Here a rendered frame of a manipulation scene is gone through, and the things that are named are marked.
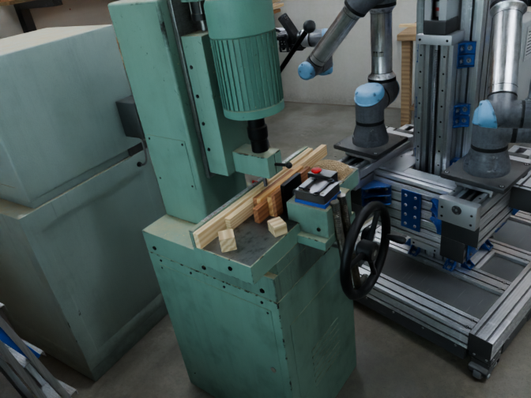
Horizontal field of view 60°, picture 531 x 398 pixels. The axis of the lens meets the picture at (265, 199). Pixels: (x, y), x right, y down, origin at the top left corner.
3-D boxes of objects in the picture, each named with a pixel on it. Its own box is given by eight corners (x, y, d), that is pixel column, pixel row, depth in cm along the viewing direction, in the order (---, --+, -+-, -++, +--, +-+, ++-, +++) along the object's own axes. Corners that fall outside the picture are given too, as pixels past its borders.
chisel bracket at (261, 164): (270, 184, 136) (266, 158, 132) (235, 175, 144) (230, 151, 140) (284, 173, 141) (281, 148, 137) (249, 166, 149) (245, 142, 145)
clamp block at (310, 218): (328, 240, 127) (325, 212, 123) (288, 228, 135) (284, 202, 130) (352, 214, 137) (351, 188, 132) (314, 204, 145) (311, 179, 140)
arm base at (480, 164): (476, 155, 170) (478, 130, 165) (517, 165, 159) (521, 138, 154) (454, 170, 162) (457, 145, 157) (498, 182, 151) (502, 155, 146)
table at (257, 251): (283, 298, 113) (280, 279, 111) (196, 264, 131) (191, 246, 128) (385, 188, 153) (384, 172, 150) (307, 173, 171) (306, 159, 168)
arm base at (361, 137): (367, 131, 204) (366, 110, 199) (396, 137, 193) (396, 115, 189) (344, 143, 196) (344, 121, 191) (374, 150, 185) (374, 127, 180)
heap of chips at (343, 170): (342, 180, 150) (341, 170, 148) (306, 173, 158) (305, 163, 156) (355, 169, 156) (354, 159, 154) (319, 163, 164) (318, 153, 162)
